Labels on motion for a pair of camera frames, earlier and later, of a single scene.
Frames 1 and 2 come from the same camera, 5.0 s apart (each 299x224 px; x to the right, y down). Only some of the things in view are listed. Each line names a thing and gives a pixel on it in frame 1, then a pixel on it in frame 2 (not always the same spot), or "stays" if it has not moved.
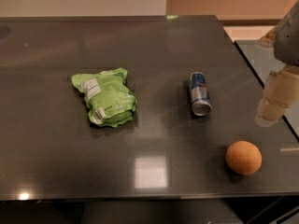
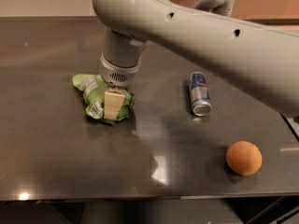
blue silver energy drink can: (199, 94) stays
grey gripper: (288, 41) → (119, 75)
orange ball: (244, 157) stays
